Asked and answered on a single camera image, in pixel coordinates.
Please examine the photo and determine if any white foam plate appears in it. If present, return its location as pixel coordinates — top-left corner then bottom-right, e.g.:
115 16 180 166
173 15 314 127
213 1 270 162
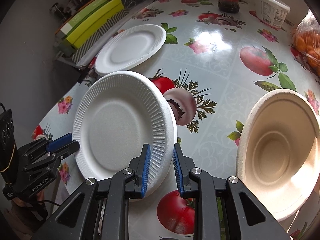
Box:
72 71 177 196
95 24 167 76

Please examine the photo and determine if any left hand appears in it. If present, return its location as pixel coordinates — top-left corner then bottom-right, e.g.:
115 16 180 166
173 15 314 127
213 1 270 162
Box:
11 190 44 207

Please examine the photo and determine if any striped black white box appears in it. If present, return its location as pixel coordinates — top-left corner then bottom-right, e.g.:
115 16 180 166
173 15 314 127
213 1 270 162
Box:
71 9 129 64

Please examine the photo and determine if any beige paper bowl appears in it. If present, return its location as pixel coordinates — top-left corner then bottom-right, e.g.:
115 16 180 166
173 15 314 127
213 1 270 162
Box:
236 89 319 221

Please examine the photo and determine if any yellow-green box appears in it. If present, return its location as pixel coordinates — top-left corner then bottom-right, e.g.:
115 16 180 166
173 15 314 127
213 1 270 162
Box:
66 0 124 49

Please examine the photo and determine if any green and white box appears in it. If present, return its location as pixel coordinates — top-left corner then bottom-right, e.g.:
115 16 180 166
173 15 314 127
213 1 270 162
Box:
55 0 108 38

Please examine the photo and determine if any white plastic tub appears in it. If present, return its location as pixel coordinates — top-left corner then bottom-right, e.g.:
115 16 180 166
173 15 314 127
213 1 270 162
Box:
254 0 291 29

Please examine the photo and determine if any bag of orange fruit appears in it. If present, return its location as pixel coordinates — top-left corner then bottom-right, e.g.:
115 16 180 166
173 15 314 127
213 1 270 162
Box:
292 9 319 76

